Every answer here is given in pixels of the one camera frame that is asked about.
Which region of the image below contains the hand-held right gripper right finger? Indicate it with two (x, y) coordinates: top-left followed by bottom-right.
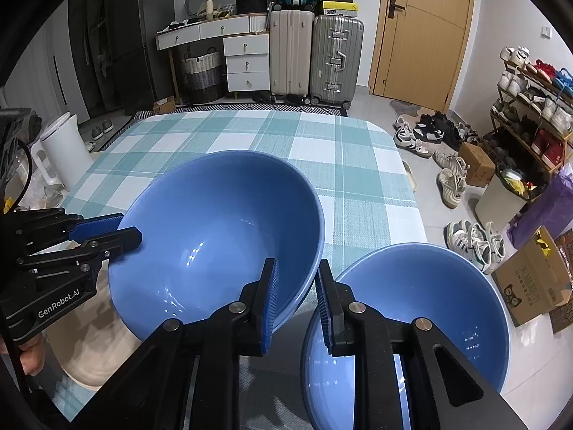
(316, 261), (529, 430)

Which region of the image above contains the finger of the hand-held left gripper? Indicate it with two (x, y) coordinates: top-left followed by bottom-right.
(11, 208), (125, 254)
(15, 228), (143, 278)

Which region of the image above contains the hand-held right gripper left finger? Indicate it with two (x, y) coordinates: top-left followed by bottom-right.
(72, 258), (278, 430)

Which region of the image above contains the large cream plate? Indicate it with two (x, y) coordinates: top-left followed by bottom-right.
(45, 239), (144, 388)

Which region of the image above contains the blue bowl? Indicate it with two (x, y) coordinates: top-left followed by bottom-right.
(300, 243), (512, 430)
(107, 150), (326, 343)

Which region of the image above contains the person's left hand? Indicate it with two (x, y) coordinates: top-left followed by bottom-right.
(20, 336), (48, 377)

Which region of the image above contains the white electric kettle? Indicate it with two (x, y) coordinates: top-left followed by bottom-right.
(30, 113), (95, 189)

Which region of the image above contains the dark tall cabinet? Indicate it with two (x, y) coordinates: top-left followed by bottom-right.
(67, 0), (110, 117)

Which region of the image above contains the white wardrobe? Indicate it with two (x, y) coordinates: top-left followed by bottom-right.
(40, 0), (88, 126)

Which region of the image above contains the woven laundry basket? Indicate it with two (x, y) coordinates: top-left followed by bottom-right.
(180, 51), (223, 104)

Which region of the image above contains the dark grey fridge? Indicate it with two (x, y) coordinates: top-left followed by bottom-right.
(105, 0), (175, 108)

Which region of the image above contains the white trash bin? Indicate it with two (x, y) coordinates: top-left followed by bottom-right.
(475, 168), (538, 227)

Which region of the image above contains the large printed cardboard box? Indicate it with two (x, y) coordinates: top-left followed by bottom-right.
(491, 226), (573, 328)

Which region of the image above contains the group of loose shoes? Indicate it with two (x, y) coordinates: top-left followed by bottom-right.
(393, 112), (506, 274)

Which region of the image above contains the brown cardboard box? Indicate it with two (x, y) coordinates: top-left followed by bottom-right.
(459, 141), (497, 186)

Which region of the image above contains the grey doormat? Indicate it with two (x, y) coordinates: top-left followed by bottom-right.
(389, 99), (424, 119)

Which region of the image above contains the white dressing table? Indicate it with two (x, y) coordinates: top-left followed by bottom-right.
(155, 13), (271, 99)

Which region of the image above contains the brown floor mat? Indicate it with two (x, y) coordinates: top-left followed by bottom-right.
(548, 296), (573, 334)

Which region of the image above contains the purple plastic bag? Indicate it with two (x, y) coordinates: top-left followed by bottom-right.
(508, 175), (573, 249)

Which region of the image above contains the silver suitcase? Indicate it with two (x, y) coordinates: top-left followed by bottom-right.
(309, 14), (364, 108)

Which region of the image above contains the beige suitcase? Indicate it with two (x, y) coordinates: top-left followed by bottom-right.
(269, 6), (315, 101)

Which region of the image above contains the wooden door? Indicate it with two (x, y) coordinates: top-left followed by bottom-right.
(371, 0), (475, 113)

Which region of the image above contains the wooden shoe rack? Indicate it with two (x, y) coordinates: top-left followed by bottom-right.
(490, 45), (573, 175)

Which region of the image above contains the yellow and black shoe box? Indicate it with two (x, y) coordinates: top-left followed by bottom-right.
(321, 1), (358, 18)

